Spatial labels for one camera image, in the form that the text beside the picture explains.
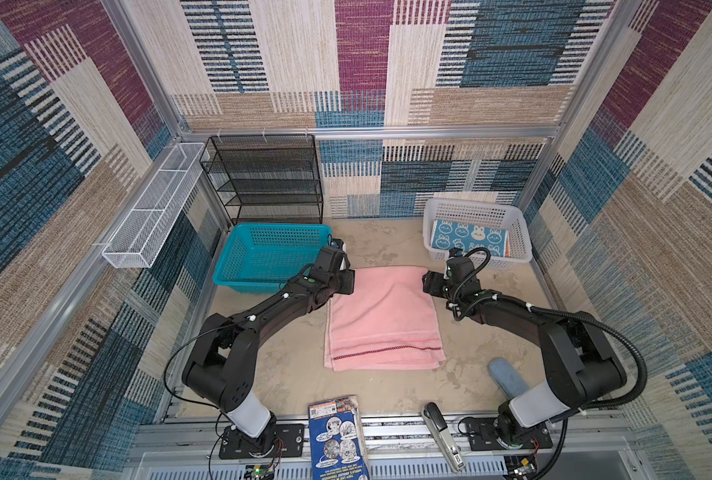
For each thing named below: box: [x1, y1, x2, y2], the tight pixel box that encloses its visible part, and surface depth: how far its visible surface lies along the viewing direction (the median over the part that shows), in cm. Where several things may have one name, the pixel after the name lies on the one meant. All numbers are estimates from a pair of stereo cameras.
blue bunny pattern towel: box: [431, 219, 511, 258], surface depth 113 cm
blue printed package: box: [308, 395, 370, 480], surface depth 73 cm
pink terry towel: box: [324, 267, 447, 371], surface depth 94 cm
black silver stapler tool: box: [422, 402, 465, 473], surface depth 73 cm
